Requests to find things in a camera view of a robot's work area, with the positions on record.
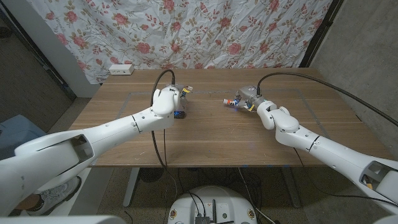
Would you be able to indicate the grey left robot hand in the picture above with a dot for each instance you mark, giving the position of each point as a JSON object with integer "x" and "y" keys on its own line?
{"x": 183, "y": 99}

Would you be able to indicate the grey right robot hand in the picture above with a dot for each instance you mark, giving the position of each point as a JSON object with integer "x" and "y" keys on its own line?
{"x": 248, "y": 96}

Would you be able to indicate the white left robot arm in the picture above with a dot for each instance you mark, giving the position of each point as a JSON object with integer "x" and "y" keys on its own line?
{"x": 93, "y": 140}

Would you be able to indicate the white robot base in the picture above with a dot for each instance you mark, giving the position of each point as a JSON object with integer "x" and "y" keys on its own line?
{"x": 230, "y": 202}

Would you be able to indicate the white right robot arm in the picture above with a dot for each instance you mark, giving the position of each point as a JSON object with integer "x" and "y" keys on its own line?
{"x": 335, "y": 155}

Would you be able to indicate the black TV remote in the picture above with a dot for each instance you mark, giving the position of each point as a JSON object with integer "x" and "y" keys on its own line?
{"x": 179, "y": 115}

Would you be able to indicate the small white connector plug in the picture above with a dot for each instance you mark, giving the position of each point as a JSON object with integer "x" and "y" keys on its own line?
{"x": 188, "y": 88}

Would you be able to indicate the floral backdrop sheet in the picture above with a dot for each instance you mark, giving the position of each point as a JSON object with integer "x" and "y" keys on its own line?
{"x": 186, "y": 31}

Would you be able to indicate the white power strip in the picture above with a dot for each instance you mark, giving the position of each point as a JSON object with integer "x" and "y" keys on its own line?
{"x": 121, "y": 69}

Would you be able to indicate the black round floor disc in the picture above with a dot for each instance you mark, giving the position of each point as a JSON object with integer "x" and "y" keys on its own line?
{"x": 151, "y": 175}

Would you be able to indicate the black backdrop stand pole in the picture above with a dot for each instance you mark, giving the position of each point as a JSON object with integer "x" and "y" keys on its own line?
{"x": 322, "y": 31}

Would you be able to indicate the white metal table leg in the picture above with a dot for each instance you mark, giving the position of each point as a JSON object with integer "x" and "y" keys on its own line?
{"x": 130, "y": 186}
{"x": 291, "y": 186}

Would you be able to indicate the grey sneaker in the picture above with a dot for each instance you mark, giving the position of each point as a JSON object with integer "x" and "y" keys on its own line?
{"x": 59, "y": 193}

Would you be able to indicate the blue plastic bin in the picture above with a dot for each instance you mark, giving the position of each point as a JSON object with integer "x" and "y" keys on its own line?
{"x": 18, "y": 133}

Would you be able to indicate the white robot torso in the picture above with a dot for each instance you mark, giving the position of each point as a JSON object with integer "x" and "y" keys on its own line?
{"x": 62, "y": 220}

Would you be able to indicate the person's bare leg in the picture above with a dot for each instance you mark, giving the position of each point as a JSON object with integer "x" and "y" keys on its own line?
{"x": 29, "y": 202}

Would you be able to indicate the black frame bar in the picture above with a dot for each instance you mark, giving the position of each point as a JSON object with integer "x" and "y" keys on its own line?
{"x": 39, "y": 54}

